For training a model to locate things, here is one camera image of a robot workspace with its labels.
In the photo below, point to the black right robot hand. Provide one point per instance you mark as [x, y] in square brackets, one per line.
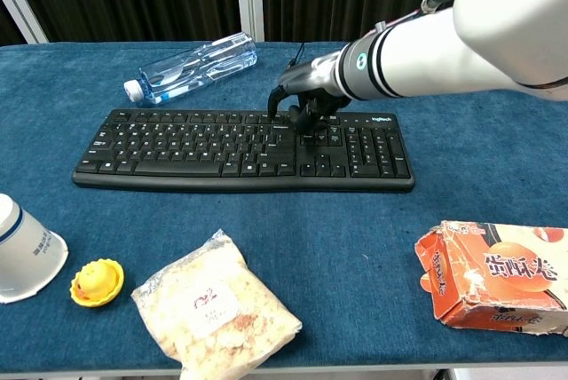
[310, 80]

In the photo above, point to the black computer keyboard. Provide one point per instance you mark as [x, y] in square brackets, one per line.
[239, 149]

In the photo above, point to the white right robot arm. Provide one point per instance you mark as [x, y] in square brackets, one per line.
[426, 56]

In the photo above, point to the clear plastic water bottle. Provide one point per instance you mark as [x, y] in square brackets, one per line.
[195, 69]

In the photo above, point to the blue table cloth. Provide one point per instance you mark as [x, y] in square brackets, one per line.
[310, 229]

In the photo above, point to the clear bag of crumbs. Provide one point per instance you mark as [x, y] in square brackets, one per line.
[213, 304]

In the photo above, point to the orange egg roll box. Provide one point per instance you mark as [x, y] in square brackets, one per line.
[497, 278]

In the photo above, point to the yellow toy cupcake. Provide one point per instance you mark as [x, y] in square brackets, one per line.
[96, 283]

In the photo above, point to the white paper cup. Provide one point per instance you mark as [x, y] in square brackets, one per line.
[22, 251]

